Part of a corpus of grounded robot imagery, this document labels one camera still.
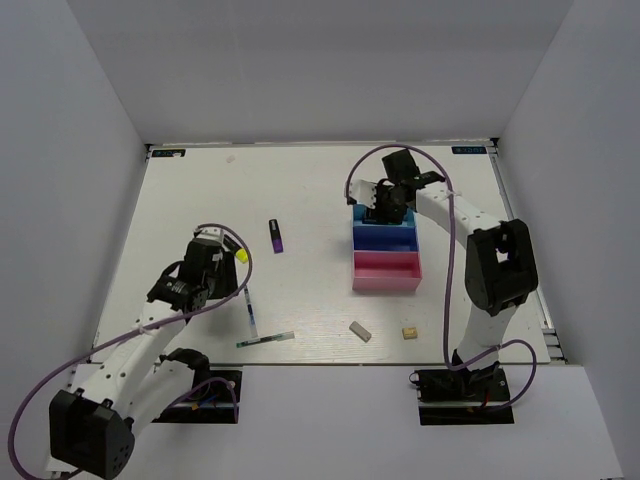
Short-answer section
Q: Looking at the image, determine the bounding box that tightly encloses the yellow and black highlighter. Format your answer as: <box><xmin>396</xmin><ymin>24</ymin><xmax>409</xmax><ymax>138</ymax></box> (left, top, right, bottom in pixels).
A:
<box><xmin>223</xmin><ymin>236</ymin><xmax>249</xmax><ymax>264</ymax></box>

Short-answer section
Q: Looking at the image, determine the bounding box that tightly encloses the purple and black highlighter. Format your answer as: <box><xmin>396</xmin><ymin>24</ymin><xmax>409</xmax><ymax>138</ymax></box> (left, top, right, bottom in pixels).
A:
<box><xmin>269</xmin><ymin>219</ymin><xmax>284</xmax><ymax>254</ymax></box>

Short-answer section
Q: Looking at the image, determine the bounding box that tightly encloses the blue and white pen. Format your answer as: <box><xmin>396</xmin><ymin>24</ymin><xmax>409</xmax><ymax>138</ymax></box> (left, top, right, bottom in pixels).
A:
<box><xmin>244</xmin><ymin>287</ymin><xmax>259</xmax><ymax>339</ymax></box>

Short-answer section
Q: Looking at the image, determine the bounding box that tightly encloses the green and white pen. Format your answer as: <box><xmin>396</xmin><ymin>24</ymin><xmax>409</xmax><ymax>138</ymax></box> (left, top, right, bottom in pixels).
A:
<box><xmin>236</xmin><ymin>331</ymin><xmax>295</xmax><ymax>348</ymax></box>

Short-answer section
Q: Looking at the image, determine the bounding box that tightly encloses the grey eraser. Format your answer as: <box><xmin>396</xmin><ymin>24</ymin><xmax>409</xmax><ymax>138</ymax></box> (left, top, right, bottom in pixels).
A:
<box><xmin>349</xmin><ymin>321</ymin><xmax>372</xmax><ymax>343</ymax></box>

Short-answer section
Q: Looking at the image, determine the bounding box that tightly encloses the tan eraser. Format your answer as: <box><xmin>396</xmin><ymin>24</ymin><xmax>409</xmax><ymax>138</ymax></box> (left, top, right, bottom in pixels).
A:
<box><xmin>402</xmin><ymin>327</ymin><xmax>418</xmax><ymax>340</ymax></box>

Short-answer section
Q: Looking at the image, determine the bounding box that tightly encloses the green and black highlighter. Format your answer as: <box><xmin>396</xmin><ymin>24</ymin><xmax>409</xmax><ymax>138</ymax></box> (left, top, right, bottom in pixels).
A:
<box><xmin>362</xmin><ymin>208</ymin><xmax>404</xmax><ymax>225</ymax></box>

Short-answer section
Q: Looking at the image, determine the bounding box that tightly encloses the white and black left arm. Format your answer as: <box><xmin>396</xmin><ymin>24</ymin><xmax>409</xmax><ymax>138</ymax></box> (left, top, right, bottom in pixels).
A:
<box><xmin>49</xmin><ymin>228</ymin><xmax>238</xmax><ymax>479</ymax></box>

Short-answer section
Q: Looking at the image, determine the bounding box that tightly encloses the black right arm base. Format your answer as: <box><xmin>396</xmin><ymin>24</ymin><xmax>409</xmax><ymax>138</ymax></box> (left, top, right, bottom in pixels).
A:
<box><xmin>409</xmin><ymin>368</ymin><xmax>515</xmax><ymax>426</ymax></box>

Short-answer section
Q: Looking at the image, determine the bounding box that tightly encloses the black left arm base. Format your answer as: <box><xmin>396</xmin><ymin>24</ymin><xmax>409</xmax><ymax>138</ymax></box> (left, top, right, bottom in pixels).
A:
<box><xmin>153</xmin><ymin>369</ymin><xmax>243</xmax><ymax>425</ymax></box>

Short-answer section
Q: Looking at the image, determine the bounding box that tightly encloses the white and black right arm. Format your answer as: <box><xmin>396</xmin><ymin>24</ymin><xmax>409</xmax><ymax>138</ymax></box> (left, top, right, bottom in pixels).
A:
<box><xmin>372</xmin><ymin>144</ymin><xmax>538</xmax><ymax>399</ymax></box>

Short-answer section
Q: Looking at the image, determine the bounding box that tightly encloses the light blue plastic container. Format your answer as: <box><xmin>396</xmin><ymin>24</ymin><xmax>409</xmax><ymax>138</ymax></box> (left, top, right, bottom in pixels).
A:
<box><xmin>352</xmin><ymin>204</ymin><xmax>415</xmax><ymax>227</ymax></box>

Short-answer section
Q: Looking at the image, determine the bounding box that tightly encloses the dark blue plastic container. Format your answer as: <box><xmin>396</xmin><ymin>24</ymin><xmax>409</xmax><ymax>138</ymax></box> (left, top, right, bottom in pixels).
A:
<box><xmin>352</xmin><ymin>224</ymin><xmax>419</xmax><ymax>252</ymax></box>

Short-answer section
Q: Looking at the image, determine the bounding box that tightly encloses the pink plastic container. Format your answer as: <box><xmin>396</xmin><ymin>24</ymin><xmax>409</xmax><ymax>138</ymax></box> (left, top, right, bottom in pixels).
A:
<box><xmin>352</xmin><ymin>251</ymin><xmax>422</xmax><ymax>292</ymax></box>

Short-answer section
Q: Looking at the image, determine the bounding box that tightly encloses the right blue corner label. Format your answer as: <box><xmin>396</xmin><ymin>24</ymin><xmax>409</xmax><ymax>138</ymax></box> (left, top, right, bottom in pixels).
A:
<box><xmin>451</xmin><ymin>145</ymin><xmax>487</xmax><ymax>155</ymax></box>

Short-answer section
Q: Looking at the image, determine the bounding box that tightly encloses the blue corner label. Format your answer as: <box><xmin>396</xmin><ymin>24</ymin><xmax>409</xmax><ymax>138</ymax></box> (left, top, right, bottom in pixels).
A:
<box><xmin>151</xmin><ymin>149</ymin><xmax>186</xmax><ymax>158</ymax></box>
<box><xmin>451</xmin><ymin>145</ymin><xmax>487</xmax><ymax>155</ymax></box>

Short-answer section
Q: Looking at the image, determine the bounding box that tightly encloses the left blue corner label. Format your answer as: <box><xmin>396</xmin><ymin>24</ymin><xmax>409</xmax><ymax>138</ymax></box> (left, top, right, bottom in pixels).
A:
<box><xmin>151</xmin><ymin>149</ymin><xmax>186</xmax><ymax>158</ymax></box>

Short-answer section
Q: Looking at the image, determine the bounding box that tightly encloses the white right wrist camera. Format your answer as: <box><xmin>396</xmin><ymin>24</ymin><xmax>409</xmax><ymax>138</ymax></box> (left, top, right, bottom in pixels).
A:
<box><xmin>345</xmin><ymin>179</ymin><xmax>377</xmax><ymax>209</ymax></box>

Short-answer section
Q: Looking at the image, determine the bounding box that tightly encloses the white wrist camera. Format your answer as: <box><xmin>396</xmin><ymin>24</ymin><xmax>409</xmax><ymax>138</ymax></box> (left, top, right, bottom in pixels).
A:
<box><xmin>193</xmin><ymin>227</ymin><xmax>225</xmax><ymax>245</ymax></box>
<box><xmin>345</xmin><ymin>179</ymin><xmax>377</xmax><ymax>209</ymax></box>

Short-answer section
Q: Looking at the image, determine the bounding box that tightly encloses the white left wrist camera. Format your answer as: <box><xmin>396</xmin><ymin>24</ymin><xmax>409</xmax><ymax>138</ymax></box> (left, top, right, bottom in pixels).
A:
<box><xmin>193</xmin><ymin>227</ymin><xmax>225</xmax><ymax>245</ymax></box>

